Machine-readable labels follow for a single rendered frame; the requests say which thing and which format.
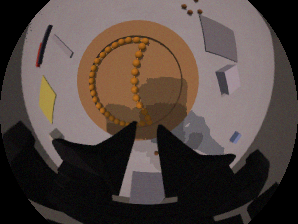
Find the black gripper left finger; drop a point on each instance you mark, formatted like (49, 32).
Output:
(108, 159)

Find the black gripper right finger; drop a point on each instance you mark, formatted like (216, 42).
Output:
(180, 165)

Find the orange round board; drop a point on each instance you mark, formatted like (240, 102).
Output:
(167, 78)

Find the small blue cube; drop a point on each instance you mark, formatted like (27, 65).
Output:
(234, 138)

